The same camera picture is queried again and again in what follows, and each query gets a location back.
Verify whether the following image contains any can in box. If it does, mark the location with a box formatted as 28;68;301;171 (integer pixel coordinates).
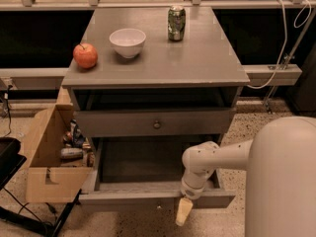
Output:
60;148;83;159

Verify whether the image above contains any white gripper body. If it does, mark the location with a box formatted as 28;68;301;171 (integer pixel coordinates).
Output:
181;171;209;200

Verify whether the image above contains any dark bottle in box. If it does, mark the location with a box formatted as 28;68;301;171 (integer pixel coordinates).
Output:
70;119;86;148

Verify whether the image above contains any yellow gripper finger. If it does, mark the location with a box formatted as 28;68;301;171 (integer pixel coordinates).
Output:
176;197;193;226

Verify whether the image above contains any white bowl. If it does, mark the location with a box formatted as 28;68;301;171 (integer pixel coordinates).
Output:
109;29;146;58

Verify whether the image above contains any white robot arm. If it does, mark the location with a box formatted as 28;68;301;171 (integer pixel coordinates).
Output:
176;117;316;237

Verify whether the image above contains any grey top drawer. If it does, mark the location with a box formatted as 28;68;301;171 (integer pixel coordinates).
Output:
74;109;235;137

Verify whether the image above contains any green soda can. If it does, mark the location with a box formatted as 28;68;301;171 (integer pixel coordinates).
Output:
168;5;186;41

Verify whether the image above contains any cardboard box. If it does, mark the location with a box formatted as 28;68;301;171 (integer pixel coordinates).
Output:
21;105;92;203

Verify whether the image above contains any grey drawer cabinet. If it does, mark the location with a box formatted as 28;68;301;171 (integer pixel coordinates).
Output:
61;6;251;143

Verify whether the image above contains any grey drawer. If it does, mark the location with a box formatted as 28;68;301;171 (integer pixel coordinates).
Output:
78;135;237;212
74;109;235;137

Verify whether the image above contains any black stand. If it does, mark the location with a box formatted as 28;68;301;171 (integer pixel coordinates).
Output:
0;137;80;237

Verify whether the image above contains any red apple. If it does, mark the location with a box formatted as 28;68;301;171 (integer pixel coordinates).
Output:
73;43;98;69

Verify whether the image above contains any white cable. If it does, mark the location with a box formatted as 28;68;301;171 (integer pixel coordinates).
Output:
246;0;312;90

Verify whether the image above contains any black floor cable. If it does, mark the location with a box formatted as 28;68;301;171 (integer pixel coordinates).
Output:
2;84;14;138

